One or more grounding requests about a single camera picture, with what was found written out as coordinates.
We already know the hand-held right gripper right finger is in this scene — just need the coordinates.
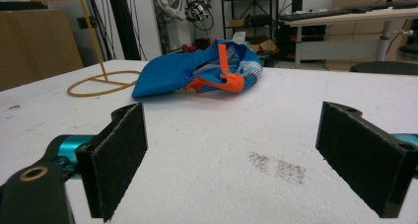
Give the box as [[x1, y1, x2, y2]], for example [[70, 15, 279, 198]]
[[314, 101, 418, 219]]

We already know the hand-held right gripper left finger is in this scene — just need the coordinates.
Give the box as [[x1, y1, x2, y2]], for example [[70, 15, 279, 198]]
[[75, 102, 149, 223]]

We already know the blue and orange cloth bag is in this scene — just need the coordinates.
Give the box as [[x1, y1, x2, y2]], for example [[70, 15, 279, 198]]
[[131, 37, 264, 99]]

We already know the dark round stool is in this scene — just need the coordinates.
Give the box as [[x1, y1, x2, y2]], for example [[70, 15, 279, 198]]
[[348, 60, 418, 76]]

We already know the light wooden desk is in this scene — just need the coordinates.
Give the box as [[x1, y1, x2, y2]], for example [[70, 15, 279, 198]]
[[286, 7, 418, 70]]

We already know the brown cardboard panel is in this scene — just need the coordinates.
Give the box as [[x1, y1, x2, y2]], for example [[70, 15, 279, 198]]
[[0, 8, 85, 93]]

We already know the black keyboard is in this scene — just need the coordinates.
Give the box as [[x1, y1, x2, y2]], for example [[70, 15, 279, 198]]
[[279, 8, 344, 23]]

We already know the open cardboard box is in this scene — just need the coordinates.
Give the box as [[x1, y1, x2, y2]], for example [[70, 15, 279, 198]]
[[245, 34, 279, 54]]

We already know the black metal shelf rack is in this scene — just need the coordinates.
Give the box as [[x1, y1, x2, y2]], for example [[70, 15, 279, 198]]
[[220, 0, 280, 55]]

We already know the yellow wire stand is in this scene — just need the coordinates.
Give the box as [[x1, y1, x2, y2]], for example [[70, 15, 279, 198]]
[[28, 0, 142, 98]]

